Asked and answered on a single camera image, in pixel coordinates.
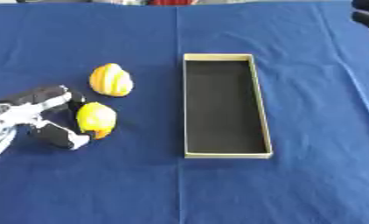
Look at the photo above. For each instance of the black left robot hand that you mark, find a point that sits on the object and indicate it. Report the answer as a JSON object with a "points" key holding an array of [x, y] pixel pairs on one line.
{"points": [[50, 128]]}

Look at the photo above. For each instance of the black chair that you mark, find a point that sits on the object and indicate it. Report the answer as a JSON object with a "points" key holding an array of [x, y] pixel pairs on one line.
{"points": [[367, 17]]}

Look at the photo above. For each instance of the tan box with black inside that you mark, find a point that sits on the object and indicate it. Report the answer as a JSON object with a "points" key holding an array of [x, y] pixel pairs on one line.
{"points": [[226, 106]]}

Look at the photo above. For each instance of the yellow orange toy fruit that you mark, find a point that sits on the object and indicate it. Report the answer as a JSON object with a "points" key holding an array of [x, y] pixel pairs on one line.
{"points": [[96, 118]]}

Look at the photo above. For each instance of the yellow striped toy fruit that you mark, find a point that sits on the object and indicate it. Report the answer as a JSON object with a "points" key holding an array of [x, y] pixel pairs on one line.
{"points": [[111, 80]]}

